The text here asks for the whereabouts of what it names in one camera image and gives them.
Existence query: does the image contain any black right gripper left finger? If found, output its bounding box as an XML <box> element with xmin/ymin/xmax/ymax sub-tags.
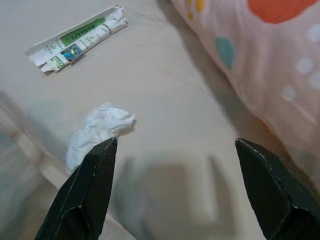
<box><xmin>34</xmin><ymin>136</ymin><xmax>118</xmax><ymax>240</ymax></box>

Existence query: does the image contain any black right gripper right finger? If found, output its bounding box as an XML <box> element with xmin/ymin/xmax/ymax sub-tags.
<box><xmin>234</xmin><ymin>137</ymin><xmax>320</xmax><ymax>240</ymax></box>

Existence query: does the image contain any white tissue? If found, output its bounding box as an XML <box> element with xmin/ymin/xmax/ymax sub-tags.
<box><xmin>65</xmin><ymin>102</ymin><xmax>137</xmax><ymax>175</ymax></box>

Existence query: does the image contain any pink patterned pillow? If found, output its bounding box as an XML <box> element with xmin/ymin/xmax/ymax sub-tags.
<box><xmin>169</xmin><ymin>0</ymin><xmax>320</xmax><ymax>176</ymax></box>

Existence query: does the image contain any white green paper wrapper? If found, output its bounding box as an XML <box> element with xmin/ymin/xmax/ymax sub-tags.
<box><xmin>25</xmin><ymin>4</ymin><xmax>130</xmax><ymax>75</ymax></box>

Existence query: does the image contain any cream bed sheet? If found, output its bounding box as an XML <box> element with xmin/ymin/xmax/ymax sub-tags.
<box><xmin>0</xmin><ymin>0</ymin><xmax>320</xmax><ymax>240</ymax></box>

